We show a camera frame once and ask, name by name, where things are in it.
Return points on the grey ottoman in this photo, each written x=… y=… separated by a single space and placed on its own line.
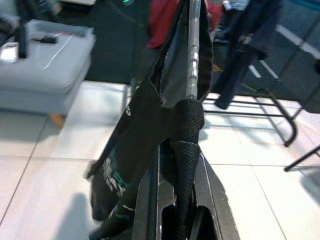
x=37 y=82

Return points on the black shirt teal print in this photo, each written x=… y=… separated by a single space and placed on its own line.
x=135 y=125

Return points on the navy sweatshirt white print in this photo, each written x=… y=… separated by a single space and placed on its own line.
x=237 y=62

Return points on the black remote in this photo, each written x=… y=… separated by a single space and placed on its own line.
x=46 y=40

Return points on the black metal clothes rack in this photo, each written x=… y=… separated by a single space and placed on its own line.
x=290 y=125

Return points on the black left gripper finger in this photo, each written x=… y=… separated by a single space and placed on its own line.
x=187 y=180
x=190 y=117

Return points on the black stick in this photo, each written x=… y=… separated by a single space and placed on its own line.
x=23 y=37

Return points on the black hanging garment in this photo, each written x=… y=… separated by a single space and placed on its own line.
x=307 y=82

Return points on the red cloth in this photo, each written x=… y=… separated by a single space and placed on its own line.
x=160 y=25

